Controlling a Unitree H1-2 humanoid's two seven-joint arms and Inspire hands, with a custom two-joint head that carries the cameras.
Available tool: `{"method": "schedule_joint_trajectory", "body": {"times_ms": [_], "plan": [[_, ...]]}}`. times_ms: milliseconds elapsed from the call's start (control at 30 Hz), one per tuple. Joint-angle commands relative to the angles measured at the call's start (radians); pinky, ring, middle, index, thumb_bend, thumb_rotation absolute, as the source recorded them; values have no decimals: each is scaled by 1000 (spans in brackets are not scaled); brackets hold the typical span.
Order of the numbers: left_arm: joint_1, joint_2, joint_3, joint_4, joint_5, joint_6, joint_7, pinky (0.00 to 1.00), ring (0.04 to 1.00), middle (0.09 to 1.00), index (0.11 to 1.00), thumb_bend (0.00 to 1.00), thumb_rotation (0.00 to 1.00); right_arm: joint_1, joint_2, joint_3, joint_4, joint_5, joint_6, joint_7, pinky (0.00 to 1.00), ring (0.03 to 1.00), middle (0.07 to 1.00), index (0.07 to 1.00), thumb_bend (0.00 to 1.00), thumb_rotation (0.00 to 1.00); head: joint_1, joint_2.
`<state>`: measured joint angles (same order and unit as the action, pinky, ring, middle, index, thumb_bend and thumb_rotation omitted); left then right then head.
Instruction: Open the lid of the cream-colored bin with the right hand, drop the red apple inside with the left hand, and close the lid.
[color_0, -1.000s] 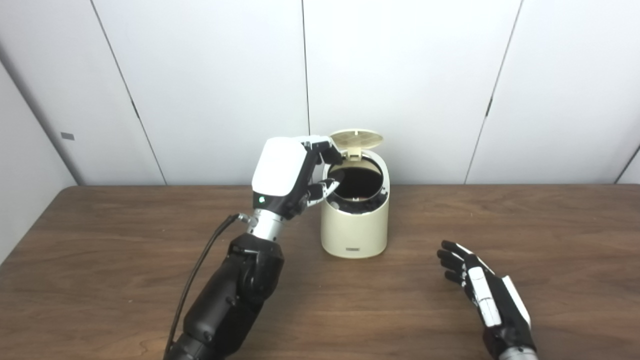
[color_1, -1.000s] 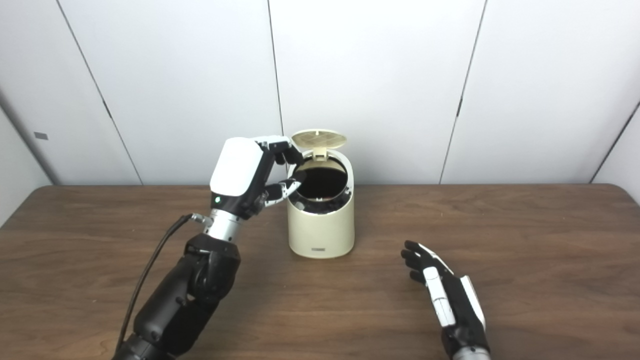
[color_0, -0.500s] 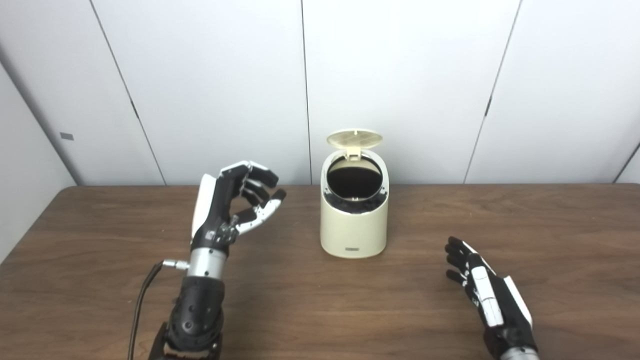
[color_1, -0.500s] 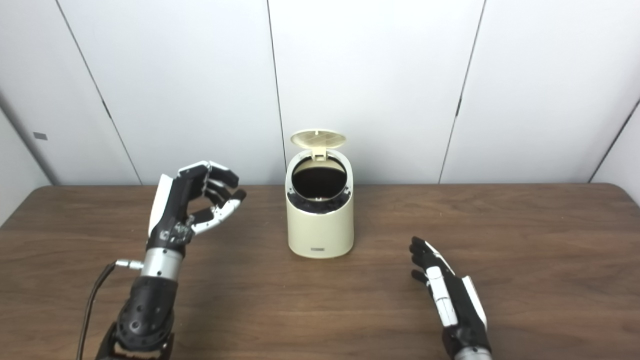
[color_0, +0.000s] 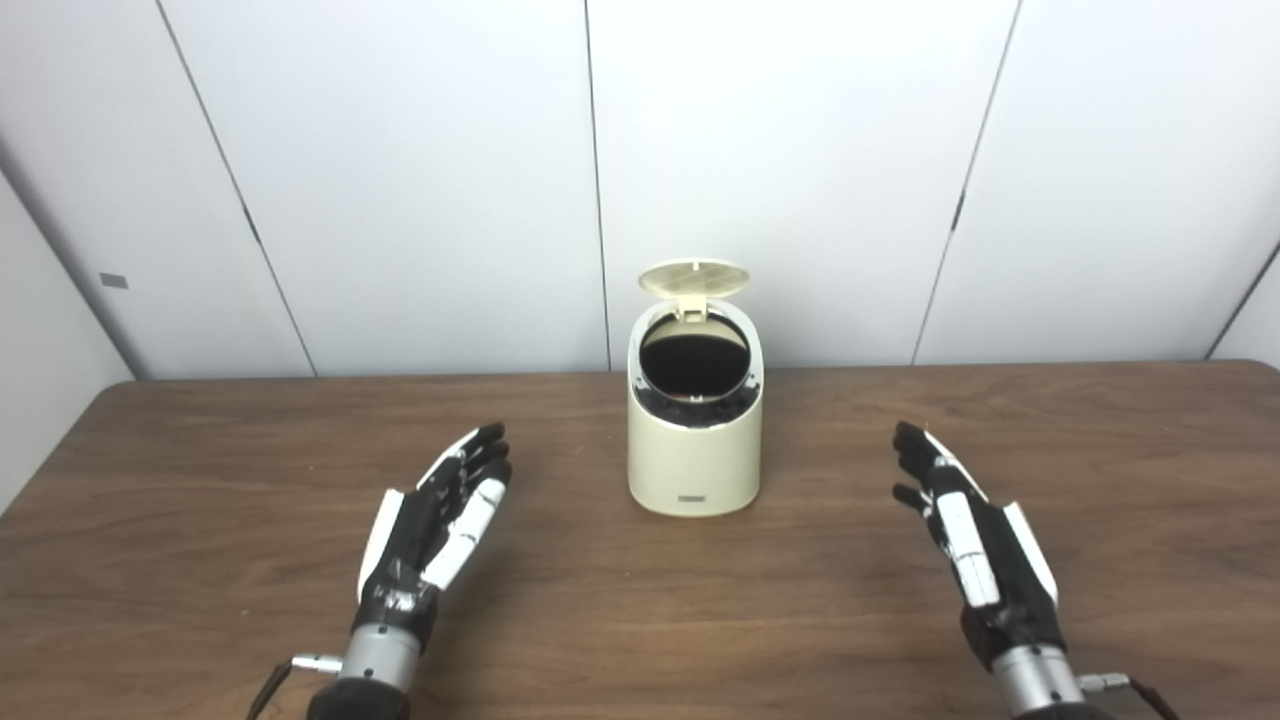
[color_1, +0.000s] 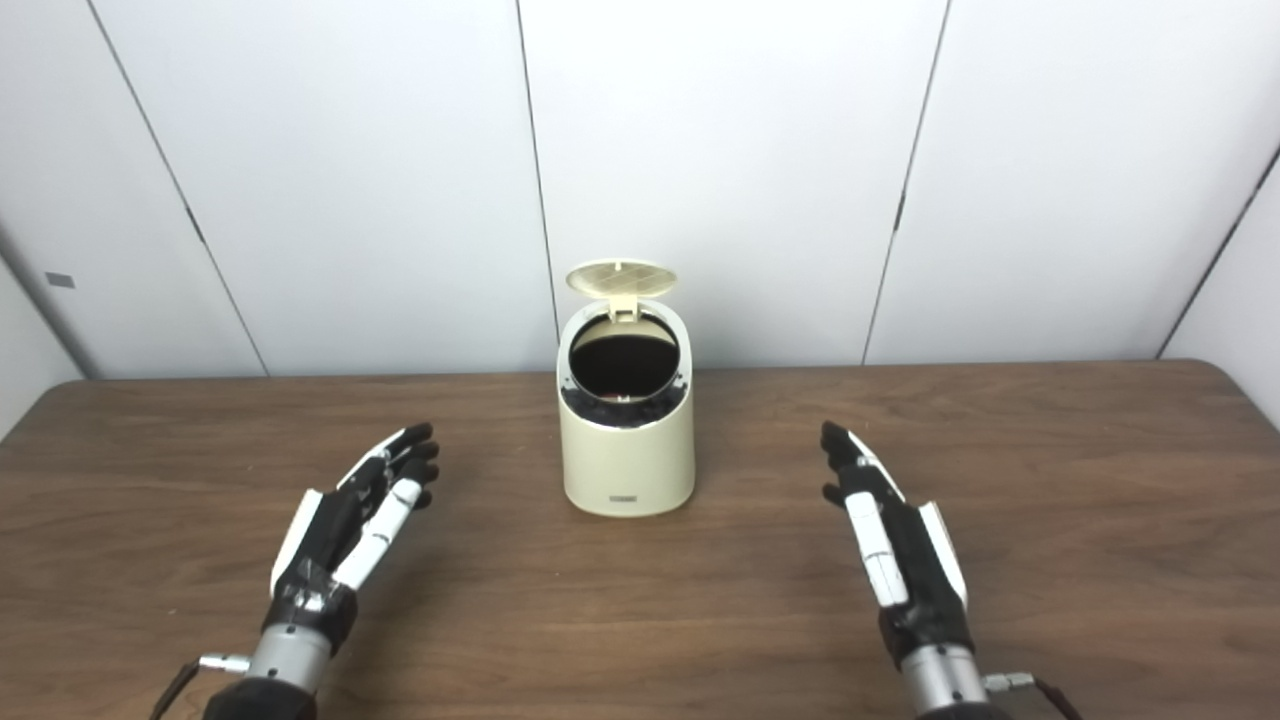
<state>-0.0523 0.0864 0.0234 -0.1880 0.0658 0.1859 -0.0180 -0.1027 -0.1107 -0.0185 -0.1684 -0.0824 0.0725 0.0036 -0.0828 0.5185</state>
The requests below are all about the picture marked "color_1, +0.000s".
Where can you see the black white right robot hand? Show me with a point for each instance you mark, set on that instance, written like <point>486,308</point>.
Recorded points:
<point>920,580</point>

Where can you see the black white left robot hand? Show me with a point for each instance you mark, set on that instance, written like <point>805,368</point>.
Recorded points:
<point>325,545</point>

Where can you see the black bin liner bag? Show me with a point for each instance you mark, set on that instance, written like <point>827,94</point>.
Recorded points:
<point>625,365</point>

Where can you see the cream-colored bin body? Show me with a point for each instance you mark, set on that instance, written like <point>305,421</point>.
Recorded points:
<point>625,465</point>

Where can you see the cream round bin lid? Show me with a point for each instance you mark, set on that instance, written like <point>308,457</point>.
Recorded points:
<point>620,278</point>

